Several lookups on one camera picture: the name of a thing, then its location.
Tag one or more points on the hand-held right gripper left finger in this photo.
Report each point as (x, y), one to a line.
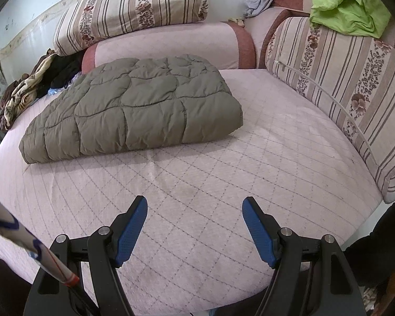
(131, 230)

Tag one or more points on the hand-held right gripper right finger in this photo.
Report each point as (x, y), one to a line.
(258, 230)

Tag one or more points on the grey-green quilted blanket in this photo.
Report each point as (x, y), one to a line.
(135, 105)

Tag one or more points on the dark clothes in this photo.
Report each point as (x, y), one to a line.
(64, 70)

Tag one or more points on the pink quilted sofa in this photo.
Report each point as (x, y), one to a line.
(217, 171)

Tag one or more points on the person's dark clothing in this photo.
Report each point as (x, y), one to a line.
(5, 286)
(378, 243)

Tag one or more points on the clear bluish plastic bag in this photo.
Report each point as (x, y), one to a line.
(61, 87)

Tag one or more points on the striped floral cushion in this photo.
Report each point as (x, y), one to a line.
(342, 82)
(135, 10)

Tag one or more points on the brown beige patterned blanket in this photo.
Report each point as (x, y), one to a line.
(21, 95)

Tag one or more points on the light blue cloth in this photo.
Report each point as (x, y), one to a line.
(258, 5)

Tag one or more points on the green cloth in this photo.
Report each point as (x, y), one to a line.
(345, 6)

